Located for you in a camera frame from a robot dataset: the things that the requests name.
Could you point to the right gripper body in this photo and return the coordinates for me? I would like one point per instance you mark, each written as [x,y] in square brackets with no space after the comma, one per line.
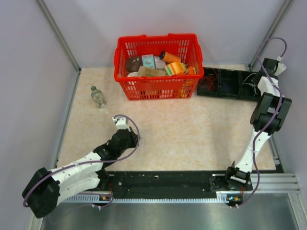
[253,82]

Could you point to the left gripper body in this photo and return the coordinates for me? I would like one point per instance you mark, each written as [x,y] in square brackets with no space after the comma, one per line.
[131,142]

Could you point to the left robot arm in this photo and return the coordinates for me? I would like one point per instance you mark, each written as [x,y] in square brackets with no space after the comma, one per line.
[48,188]

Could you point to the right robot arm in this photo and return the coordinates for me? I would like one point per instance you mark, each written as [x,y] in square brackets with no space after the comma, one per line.
[267,118]

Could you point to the black three-compartment bin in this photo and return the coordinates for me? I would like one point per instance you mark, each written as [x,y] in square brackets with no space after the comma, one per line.
[226,83]

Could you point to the clear plastic bottle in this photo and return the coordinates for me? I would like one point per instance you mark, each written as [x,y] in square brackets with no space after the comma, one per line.
[98,97]

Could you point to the brown cardboard box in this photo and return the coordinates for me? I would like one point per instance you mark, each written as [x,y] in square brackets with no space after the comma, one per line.
[149,72]

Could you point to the red plastic shopping basket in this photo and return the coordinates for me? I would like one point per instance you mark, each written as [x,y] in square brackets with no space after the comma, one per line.
[185,46]

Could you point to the brown round bag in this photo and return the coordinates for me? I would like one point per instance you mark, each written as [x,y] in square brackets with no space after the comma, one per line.
[133,64]

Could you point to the striped yellow green sponge pack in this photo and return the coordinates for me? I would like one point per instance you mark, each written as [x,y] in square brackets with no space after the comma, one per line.
[175,68]

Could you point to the teal small box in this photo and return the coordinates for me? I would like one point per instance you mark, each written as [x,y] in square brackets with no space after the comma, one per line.
[148,61]

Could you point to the white grey small box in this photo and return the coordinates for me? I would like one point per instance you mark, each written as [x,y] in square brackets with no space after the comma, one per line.
[159,64]

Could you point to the orange cylindrical can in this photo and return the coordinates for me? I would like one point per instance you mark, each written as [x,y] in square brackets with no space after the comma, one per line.
[169,58]

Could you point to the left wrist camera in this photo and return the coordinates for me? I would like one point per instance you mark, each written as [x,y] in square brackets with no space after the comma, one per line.
[121,123]

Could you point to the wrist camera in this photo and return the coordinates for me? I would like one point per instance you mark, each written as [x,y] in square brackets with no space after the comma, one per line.
[280,67]
[121,123]

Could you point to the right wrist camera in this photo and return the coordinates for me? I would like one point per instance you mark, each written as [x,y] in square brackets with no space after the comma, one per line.
[280,67]

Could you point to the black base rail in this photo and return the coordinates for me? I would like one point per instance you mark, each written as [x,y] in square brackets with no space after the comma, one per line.
[167,184]

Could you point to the grey slotted cable duct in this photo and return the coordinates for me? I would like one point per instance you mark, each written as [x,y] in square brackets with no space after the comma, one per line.
[86,198]

